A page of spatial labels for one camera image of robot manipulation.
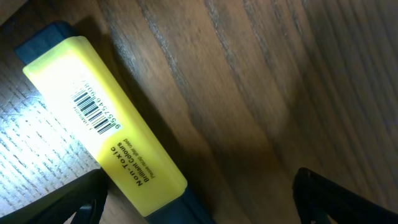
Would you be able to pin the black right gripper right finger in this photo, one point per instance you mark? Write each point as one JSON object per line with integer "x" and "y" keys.
{"x": 319, "y": 200}

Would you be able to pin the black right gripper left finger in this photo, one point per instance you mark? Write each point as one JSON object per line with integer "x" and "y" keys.
{"x": 82, "y": 200}

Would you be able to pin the yellow highlighter blue cap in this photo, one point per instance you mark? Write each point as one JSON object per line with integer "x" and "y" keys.
{"x": 79, "y": 88}

